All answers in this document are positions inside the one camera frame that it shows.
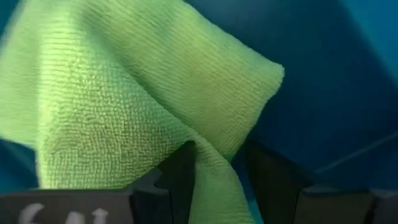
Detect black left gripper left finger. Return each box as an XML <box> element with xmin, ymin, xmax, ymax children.
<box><xmin>132</xmin><ymin>140</ymin><xmax>197</xmax><ymax>224</ymax></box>

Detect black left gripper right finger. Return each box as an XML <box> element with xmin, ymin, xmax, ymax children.
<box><xmin>244</xmin><ymin>140</ymin><xmax>312</xmax><ymax>224</ymax></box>

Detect green microfiber towel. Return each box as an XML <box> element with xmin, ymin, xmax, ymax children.
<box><xmin>0</xmin><ymin>0</ymin><xmax>285</xmax><ymax>224</ymax></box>

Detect blue plastic bin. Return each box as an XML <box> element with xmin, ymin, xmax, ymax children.
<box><xmin>0</xmin><ymin>0</ymin><xmax>398</xmax><ymax>224</ymax></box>

